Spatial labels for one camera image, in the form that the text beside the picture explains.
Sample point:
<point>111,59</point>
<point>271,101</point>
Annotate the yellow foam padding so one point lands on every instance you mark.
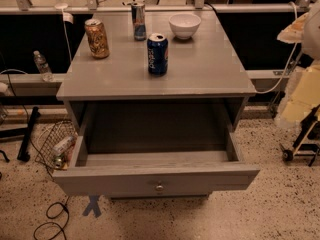
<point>302,94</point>

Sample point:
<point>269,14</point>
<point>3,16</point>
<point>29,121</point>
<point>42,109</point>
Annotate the gold soda can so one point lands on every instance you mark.
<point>97,38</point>

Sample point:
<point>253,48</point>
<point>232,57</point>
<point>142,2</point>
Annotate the blue Pepsi can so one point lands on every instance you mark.
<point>157,48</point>

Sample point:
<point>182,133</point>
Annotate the clear plastic water bottle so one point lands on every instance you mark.
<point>43,66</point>

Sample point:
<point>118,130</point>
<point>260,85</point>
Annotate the black stand leg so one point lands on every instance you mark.
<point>23,154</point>

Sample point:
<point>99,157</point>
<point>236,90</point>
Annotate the metal railing frame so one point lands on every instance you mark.
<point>160,4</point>

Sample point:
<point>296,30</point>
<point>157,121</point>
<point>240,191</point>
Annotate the white ceramic bowl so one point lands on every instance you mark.
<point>184,25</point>

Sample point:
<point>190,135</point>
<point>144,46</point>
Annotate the blue tape cross marker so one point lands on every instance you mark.
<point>92,206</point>

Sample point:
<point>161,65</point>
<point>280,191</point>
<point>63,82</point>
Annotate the round metal drawer knob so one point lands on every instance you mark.
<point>159,187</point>

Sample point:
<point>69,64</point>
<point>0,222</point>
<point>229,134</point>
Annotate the slim Red Bull can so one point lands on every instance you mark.
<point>138,20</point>

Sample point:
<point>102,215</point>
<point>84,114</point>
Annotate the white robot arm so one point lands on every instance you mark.
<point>306,31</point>

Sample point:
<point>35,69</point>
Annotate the grey wooden nightstand cabinet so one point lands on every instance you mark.
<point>203,69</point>

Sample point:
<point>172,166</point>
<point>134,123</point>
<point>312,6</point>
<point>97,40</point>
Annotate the wire mesh basket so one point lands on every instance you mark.
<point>56,146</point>

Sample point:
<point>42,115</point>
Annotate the grey top drawer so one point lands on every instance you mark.
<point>125,150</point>

